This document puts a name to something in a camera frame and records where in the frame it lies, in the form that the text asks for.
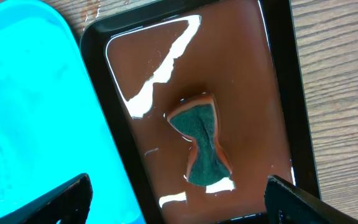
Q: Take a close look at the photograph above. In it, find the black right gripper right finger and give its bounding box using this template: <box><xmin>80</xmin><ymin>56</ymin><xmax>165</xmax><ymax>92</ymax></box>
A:
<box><xmin>264</xmin><ymin>175</ymin><xmax>358</xmax><ymax>224</ymax></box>

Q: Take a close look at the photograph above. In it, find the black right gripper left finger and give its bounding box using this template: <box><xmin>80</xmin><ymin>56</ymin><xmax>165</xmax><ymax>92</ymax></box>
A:
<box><xmin>0</xmin><ymin>173</ymin><xmax>93</xmax><ymax>224</ymax></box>

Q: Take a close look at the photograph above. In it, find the orange sponge with dark scourer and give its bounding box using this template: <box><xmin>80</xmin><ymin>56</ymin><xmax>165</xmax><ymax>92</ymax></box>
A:
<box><xmin>167</xmin><ymin>94</ymin><xmax>232</xmax><ymax>187</ymax></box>

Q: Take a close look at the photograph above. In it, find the teal plastic tray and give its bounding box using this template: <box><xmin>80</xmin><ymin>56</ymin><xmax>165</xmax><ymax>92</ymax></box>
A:
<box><xmin>0</xmin><ymin>1</ymin><xmax>144</xmax><ymax>223</ymax></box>

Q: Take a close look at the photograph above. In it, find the dark red black-rimmed tray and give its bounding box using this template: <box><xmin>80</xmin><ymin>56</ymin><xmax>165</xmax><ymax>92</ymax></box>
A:
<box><xmin>80</xmin><ymin>1</ymin><xmax>320</xmax><ymax>223</ymax></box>

